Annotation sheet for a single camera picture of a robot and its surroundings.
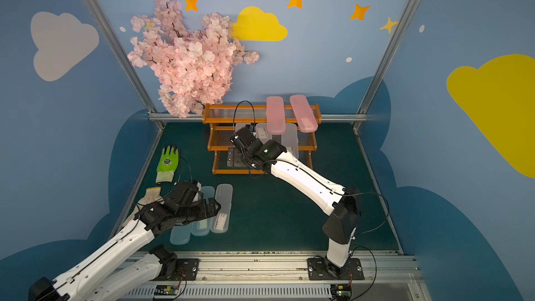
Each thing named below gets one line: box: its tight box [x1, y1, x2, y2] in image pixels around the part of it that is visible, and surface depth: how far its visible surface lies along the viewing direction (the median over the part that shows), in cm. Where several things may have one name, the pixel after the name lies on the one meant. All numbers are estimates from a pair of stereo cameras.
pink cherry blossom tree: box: [127, 0, 260, 118], surface depth 72 cm
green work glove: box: [156, 145, 180, 184], surface depth 104 cm
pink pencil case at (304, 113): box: [289, 94, 319, 134], surface depth 87 cm
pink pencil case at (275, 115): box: [266, 96, 286, 135], surface depth 86 cm
